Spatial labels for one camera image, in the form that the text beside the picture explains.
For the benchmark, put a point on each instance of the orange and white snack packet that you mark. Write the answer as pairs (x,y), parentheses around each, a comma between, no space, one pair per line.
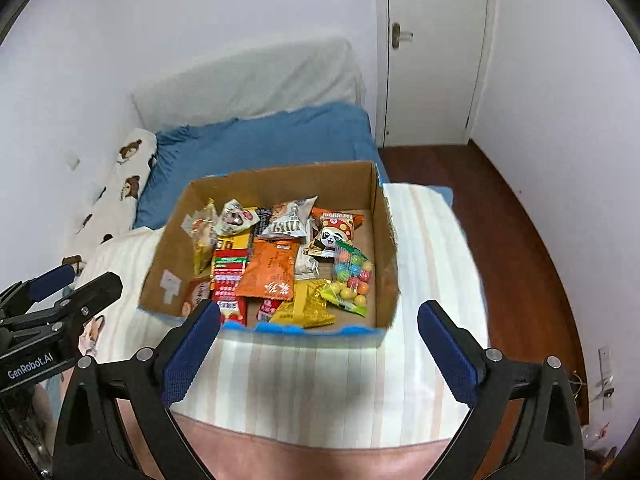
(196,297)

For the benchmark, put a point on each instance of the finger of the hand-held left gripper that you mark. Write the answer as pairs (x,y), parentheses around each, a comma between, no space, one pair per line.
(95,292)
(50,280)

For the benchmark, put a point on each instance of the striped cat print blanket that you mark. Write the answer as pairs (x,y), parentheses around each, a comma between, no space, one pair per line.
(325,385)

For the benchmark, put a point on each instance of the gold yellow snack packet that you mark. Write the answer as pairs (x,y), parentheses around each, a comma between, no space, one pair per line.
(305,307)

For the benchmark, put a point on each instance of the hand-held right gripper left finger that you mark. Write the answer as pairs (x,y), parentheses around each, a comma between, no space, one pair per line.
(192,350)

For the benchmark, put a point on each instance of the large orange snack packet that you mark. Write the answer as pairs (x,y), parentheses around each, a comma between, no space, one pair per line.
(267,272)

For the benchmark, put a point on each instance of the yellow egg cookie packet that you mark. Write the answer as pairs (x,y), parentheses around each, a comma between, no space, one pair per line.
(202,240)

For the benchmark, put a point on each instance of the white door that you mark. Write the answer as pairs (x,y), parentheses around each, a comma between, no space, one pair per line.
(435,35)

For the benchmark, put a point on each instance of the red and green snack packet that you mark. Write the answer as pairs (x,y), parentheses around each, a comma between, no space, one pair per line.
(229,267)

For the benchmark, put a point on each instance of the grey cartoon snack packet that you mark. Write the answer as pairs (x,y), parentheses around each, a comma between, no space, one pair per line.
(235,217)

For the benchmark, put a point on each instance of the colourful gumball bag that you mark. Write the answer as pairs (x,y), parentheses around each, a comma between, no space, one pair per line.
(352,270)

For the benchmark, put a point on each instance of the black snack packet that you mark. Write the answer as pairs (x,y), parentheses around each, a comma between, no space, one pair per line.
(263,217)

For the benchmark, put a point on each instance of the blue bed sheet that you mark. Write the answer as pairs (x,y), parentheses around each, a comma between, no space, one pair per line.
(260,140)

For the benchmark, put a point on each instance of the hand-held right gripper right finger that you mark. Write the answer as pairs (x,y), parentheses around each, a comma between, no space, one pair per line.
(447,350)

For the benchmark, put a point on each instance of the panda print snack packet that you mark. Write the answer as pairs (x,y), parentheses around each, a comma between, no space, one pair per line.
(327,242)

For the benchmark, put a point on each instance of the yellow and red snack packet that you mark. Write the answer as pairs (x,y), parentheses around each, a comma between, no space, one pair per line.
(232,242)

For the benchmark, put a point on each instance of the bear print pillow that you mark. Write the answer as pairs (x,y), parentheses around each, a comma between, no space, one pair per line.
(125,170)

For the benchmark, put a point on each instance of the white padded headboard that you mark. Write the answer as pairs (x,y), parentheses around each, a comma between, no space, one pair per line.
(250,80)

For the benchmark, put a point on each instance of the yellow candy ball bag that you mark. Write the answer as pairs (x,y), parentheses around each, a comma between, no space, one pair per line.
(345,297)

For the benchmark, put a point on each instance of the small red snack packet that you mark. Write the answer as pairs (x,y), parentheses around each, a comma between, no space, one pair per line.
(267,307)

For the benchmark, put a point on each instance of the wall socket with plug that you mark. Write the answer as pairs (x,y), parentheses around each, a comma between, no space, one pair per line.
(606,370)

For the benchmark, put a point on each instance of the brown cardboard box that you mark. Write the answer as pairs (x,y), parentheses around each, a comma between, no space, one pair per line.
(385,240)

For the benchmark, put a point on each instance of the red mushroom print packet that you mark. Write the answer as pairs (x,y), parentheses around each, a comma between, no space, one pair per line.
(340,222)

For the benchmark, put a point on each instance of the large grey white snack packet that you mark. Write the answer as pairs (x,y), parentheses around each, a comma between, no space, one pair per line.
(290,220)

